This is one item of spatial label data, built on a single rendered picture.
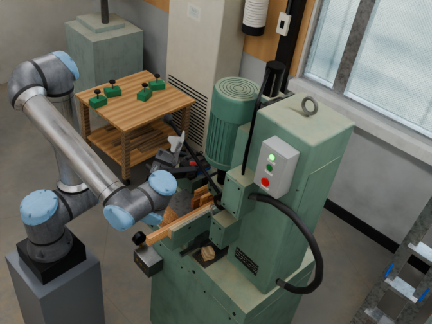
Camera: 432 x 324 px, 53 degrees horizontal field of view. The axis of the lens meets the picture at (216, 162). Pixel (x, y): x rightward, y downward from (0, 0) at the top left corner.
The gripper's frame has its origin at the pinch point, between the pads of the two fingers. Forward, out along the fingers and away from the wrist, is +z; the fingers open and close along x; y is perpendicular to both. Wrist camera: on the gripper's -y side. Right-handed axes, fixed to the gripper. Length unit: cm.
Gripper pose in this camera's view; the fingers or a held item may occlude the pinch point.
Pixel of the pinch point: (180, 142)
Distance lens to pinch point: 169.4
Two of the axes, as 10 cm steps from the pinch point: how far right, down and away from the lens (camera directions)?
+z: 1.9, -7.5, 6.3
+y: -9.3, -3.5, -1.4
